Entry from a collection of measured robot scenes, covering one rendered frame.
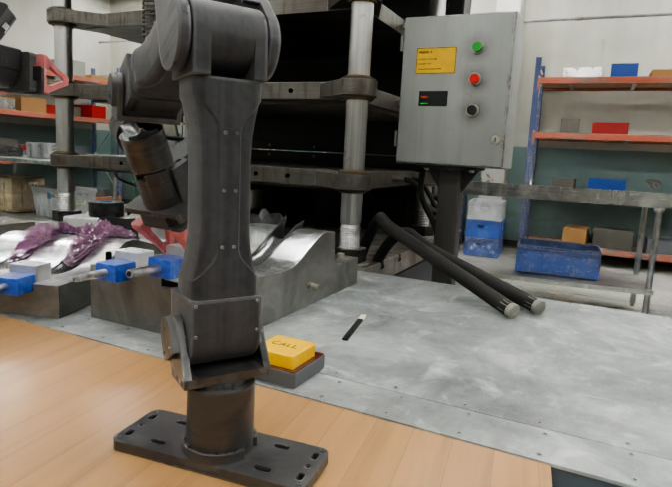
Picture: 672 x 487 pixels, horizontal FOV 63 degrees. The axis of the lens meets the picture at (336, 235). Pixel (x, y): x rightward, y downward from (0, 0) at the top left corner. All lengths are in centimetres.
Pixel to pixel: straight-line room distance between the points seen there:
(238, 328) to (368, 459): 18
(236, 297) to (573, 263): 406
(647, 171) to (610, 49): 150
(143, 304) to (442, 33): 106
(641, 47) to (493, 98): 603
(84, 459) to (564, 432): 49
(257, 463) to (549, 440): 31
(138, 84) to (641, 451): 68
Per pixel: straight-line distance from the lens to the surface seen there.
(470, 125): 152
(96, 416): 66
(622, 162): 736
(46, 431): 65
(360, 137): 149
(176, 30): 49
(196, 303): 49
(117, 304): 94
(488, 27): 155
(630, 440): 70
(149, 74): 67
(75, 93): 219
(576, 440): 67
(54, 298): 99
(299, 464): 53
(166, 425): 60
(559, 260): 447
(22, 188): 709
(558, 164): 735
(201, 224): 49
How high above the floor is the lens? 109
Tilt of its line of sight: 8 degrees down
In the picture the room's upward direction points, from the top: 3 degrees clockwise
